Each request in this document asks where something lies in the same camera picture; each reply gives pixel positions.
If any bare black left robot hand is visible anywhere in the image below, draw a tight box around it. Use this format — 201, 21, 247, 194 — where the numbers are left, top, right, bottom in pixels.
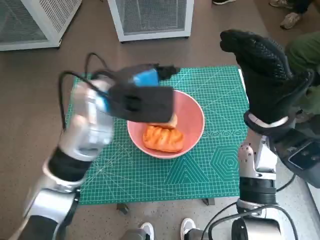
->
112, 63, 182, 88

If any green cutting mat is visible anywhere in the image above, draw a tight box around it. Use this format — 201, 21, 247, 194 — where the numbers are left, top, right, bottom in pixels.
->
63, 65, 251, 206

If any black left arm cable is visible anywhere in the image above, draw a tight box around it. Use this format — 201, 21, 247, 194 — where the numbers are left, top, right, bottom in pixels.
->
57, 52, 118, 133

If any thin black camera cable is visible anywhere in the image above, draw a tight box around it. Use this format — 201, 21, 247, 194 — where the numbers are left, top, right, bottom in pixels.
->
276, 173, 297, 192

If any large white mesh cabinet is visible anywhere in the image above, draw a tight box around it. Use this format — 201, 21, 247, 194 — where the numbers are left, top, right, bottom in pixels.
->
0, 0, 83, 52

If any round toy bread bun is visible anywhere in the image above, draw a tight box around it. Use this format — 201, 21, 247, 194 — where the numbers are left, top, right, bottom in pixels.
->
147, 113, 179, 130

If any person's light shoe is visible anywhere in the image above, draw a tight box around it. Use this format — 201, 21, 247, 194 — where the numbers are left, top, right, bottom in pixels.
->
269, 0, 294, 10
279, 12, 302, 30

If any pink bowl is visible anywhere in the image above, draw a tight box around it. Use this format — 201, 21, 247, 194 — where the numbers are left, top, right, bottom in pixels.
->
126, 89, 206, 160

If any white side table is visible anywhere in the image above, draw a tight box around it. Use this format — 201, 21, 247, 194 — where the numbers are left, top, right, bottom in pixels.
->
306, 183, 320, 213

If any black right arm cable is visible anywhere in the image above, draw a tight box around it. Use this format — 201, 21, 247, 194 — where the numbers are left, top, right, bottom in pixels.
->
199, 202, 300, 240

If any white shoe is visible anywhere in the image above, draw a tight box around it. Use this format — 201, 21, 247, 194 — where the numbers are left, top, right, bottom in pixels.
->
139, 222, 155, 240
180, 217, 197, 240

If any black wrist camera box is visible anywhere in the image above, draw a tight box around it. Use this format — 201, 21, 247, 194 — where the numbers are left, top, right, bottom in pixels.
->
107, 83, 176, 124
269, 129, 320, 190

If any rectangular striped toy bread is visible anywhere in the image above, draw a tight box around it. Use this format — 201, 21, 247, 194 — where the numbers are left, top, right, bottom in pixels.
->
142, 124, 185, 154

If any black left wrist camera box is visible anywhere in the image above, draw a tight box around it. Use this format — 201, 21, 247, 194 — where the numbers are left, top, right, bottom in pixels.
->
107, 83, 176, 124

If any small white mesh cabinet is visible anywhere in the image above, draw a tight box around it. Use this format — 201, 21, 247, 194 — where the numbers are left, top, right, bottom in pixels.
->
107, 0, 195, 43

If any grey leg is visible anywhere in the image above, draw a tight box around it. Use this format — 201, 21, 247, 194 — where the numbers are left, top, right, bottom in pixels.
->
186, 227, 207, 240

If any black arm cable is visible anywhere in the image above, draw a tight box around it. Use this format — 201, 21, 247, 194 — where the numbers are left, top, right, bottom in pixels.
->
199, 202, 300, 240
57, 52, 118, 133

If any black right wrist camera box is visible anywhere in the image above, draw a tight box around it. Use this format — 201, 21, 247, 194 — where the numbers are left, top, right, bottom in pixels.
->
269, 129, 320, 190

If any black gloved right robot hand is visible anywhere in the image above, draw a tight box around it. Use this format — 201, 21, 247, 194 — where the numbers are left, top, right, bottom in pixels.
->
219, 29, 315, 125

